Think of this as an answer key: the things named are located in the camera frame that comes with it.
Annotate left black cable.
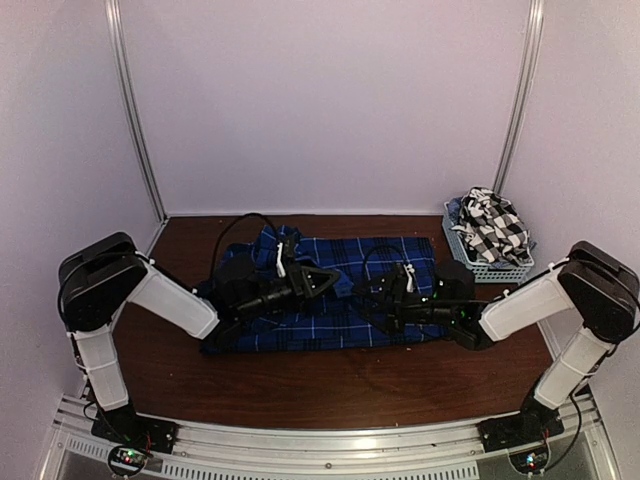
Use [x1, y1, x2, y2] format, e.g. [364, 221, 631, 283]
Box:
[214, 213, 279, 281]

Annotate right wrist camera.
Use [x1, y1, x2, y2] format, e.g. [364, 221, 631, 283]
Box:
[403, 263, 416, 293]

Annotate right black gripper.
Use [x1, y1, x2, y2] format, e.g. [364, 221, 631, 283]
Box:
[352, 272, 459, 336]

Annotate left aluminium frame post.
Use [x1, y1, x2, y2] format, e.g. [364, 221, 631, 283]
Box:
[104, 0, 168, 223]

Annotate front aluminium rail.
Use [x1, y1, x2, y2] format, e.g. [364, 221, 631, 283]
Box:
[35, 394, 621, 479]

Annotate left circuit board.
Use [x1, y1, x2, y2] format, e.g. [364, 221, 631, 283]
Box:
[107, 445, 150, 476]

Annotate right circuit board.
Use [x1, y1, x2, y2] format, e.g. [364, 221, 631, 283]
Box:
[509, 448, 550, 475]

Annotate right aluminium frame post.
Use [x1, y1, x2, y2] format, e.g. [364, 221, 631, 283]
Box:
[493, 0, 545, 194]

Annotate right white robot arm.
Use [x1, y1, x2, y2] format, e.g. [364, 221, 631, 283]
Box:
[353, 241, 639, 442]

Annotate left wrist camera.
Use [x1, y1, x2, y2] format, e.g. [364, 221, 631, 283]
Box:
[275, 241, 287, 279]

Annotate black cable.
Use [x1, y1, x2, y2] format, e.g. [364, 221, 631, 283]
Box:
[363, 245, 409, 286]
[214, 213, 279, 281]

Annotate black white checked shirt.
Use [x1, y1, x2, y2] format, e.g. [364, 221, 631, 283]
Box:
[453, 187, 531, 265]

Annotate blue plaid long sleeve shirt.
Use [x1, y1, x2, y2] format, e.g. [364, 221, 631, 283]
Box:
[200, 225, 447, 355]

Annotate aluminium frame post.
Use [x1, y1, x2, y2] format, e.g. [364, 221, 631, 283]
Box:
[104, 0, 168, 223]
[493, 0, 545, 194]

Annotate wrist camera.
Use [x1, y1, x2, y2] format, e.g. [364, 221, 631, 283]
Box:
[275, 241, 287, 279]
[403, 263, 416, 293]

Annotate circuit board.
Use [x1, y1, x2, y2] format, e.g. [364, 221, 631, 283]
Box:
[107, 445, 150, 476]
[509, 448, 550, 475]

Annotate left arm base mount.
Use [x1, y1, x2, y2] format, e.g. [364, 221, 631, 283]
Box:
[91, 400, 178, 454]

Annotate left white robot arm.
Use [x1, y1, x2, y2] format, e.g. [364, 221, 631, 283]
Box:
[57, 232, 341, 444]

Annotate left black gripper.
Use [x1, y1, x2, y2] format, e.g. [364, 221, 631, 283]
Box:
[236, 263, 341, 323]

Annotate light blue checked shirt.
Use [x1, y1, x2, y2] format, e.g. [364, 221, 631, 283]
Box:
[446, 197, 468, 226]

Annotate light blue perforated basket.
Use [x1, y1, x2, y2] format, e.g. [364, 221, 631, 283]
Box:
[442, 202, 535, 284]

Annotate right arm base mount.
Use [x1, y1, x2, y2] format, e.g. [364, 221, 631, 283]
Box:
[477, 390, 565, 452]

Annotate right black cable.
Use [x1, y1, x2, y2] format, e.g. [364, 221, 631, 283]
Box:
[363, 245, 409, 286]

